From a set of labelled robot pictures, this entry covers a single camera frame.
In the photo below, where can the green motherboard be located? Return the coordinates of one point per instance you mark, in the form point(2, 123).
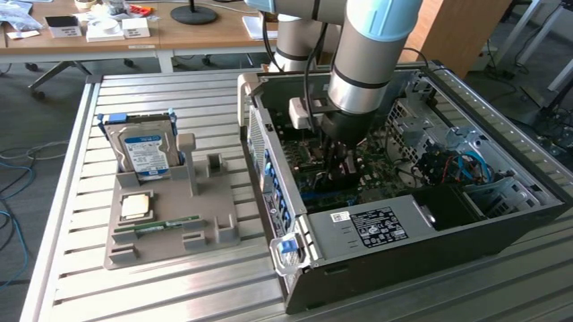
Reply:
point(378, 181)

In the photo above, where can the clear plastic bag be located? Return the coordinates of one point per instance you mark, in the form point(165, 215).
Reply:
point(17, 16)

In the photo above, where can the black open PC case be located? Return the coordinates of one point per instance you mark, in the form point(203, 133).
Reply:
point(402, 278)

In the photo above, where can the blue case latch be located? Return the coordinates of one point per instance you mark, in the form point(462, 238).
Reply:
point(285, 246)

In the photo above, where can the hard disk in blue caddy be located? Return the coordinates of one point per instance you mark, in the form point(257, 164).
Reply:
point(142, 151)

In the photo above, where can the grey parts rack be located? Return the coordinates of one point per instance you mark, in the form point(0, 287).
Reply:
point(179, 201)

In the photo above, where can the white box with black insert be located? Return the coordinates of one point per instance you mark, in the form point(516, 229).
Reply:
point(62, 21)

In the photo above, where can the white box with round cup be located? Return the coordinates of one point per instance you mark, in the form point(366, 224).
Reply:
point(104, 33)

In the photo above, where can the silver power supply unit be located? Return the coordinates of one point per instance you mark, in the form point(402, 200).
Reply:
point(321, 231)

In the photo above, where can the silver chipset heatsink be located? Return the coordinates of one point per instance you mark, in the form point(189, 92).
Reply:
point(375, 196)

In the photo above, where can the white card with red print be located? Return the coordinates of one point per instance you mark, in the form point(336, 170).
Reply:
point(21, 34)

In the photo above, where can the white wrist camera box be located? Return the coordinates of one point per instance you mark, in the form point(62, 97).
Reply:
point(299, 115)

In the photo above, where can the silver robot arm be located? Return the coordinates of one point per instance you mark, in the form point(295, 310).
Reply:
point(361, 67)

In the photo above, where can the black round lamp base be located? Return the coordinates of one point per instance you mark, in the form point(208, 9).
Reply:
point(193, 15)

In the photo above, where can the wooden cabinet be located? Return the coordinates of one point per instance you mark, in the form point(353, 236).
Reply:
point(474, 43)

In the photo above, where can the black floor stand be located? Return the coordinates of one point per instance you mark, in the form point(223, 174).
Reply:
point(536, 97)

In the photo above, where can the blue expansion slot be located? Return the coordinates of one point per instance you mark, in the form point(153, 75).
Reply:
point(308, 197)

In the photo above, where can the black plastic fan shroud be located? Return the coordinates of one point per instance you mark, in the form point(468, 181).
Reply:
point(447, 208)

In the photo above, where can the silver hinged disk bracket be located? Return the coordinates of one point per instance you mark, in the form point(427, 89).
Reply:
point(504, 198)

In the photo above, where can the silver perforated disk bay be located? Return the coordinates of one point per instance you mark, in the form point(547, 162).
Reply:
point(428, 132)

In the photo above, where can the stack of white papers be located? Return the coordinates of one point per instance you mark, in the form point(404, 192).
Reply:
point(255, 31)

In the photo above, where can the silver CPU chip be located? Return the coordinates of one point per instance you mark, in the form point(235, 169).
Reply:
point(133, 206)

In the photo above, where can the green RAM stick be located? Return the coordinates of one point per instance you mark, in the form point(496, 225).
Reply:
point(156, 225)

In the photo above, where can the red plastic object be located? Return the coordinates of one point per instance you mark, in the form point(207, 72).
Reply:
point(140, 10)

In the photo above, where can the CPU socket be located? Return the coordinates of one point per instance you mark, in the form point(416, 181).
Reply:
point(312, 152)

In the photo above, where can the wooden desk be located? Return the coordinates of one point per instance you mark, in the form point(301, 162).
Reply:
point(110, 47)

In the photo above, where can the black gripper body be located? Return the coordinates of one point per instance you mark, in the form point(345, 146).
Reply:
point(345, 129)

